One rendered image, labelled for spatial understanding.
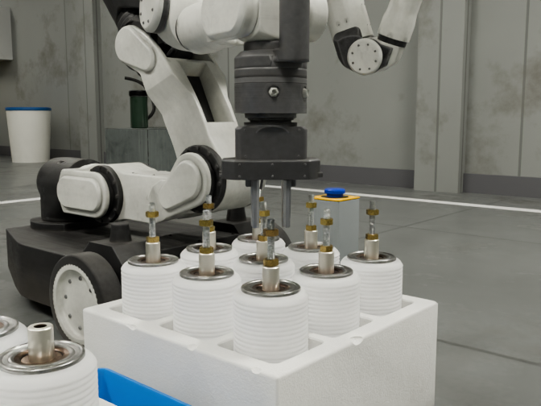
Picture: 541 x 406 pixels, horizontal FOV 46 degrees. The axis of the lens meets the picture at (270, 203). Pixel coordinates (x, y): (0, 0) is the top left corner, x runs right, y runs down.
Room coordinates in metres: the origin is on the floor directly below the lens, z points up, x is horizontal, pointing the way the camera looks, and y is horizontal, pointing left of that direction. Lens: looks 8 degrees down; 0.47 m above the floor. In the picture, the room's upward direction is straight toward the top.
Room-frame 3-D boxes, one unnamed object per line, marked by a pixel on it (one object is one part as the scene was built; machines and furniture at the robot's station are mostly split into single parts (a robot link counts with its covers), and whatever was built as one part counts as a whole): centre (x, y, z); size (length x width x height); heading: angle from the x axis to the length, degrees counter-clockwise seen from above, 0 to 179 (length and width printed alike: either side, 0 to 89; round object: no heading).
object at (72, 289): (1.23, 0.37, 0.10); 0.20 x 0.05 x 0.20; 49
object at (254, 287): (0.78, 0.00, 0.25); 0.08 x 0.08 x 0.01
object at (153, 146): (5.01, 0.85, 0.40); 0.83 x 0.66 x 0.79; 139
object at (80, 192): (1.61, 0.41, 0.28); 0.21 x 0.20 x 0.13; 49
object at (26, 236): (1.59, 0.38, 0.19); 0.64 x 0.52 x 0.33; 49
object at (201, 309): (0.85, 0.09, 0.16); 0.10 x 0.10 x 0.18
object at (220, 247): (1.02, 0.10, 0.25); 0.08 x 0.08 x 0.01
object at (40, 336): (0.55, 0.21, 0.26); 0.02 x 0.02 x 0.03
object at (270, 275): (0.78, 0.00, 0.26); 0.02 x 0.02 x 0.03
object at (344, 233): (1.21, -0.12, 0.16); 0.07 x 0.07 x 0.31; 49
